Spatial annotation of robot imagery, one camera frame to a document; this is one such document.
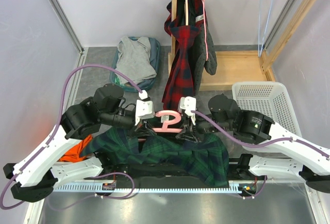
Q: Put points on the thick pink plastic hanger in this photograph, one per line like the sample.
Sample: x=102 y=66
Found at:
x=164 y=120

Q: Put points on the blue wire hanger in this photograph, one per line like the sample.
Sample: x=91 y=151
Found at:
x=262 y=29

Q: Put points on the aluminium corner profile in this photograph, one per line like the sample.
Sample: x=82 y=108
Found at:
x=67 y=25

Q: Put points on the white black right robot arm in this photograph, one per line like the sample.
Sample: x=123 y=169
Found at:
x=255 y=131

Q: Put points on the grey t-shirt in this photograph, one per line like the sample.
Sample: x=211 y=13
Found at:
x=134 y=59

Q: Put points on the orange garment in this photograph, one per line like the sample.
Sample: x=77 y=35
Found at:
x=73 y=154

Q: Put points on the red navy plaid skirt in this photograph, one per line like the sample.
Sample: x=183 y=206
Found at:
x=180 y=81

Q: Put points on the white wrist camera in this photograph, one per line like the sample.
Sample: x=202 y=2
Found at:
x=144 y=108
x=187 y=106

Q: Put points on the light blue cable duct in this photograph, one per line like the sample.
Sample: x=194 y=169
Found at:
x=100 y=187

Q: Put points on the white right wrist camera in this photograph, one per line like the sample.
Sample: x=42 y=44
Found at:
x=187 y=106

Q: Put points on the white plastic laundry basket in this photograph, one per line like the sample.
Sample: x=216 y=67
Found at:
x=269 y=98

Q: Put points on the wooden clothes rack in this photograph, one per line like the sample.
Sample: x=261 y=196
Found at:
x=239 y=66

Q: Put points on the teal plastic basin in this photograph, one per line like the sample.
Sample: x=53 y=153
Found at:
x=126 y=87

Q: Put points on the black dotted garment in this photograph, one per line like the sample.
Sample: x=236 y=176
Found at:
x=203 y=57

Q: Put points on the green tie-dye garment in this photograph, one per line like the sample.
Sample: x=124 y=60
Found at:
x=117 y=81

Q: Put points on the beige wooden hanger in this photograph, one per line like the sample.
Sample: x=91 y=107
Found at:
x=186 y=12

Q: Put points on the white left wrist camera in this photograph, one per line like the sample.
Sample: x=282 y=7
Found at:
x=144 y=108

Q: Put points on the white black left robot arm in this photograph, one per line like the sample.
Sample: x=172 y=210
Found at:
x=36 y=176

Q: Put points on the green plaid garment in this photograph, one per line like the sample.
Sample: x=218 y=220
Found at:
x=207 y=160

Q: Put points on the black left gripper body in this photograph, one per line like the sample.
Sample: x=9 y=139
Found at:
x=145 y=120

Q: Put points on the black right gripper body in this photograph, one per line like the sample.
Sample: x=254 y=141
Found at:
x=191 y=127

